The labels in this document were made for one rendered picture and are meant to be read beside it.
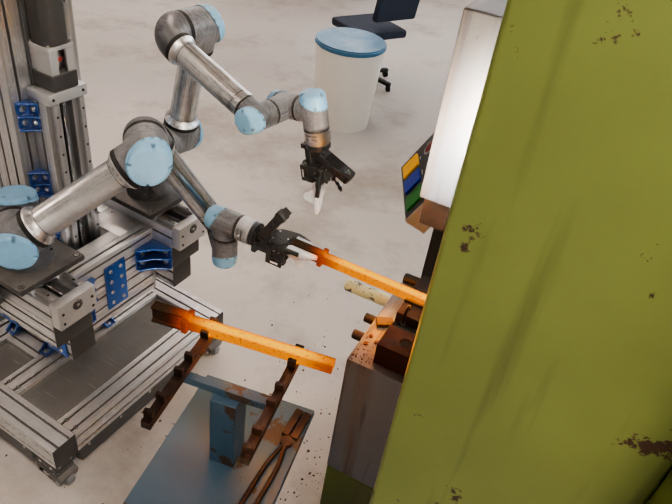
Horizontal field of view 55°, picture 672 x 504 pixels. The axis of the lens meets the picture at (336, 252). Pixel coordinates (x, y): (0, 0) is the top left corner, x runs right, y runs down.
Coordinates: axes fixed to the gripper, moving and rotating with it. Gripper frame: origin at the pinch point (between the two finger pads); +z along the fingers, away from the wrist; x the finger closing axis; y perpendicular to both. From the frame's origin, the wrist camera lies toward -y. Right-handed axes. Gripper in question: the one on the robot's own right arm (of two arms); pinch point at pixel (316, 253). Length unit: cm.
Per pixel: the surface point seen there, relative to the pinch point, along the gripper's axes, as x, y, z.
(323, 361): 36.9, -3.0, 21.5
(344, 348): -67, 100, -9
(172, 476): 63, 25, 0
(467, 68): 13, -66, 31
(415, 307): 3.2, 1.1, 31.1
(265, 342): 39.1, -2.9, 7.9
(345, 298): -98, 100, -24
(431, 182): 13, -41, 29
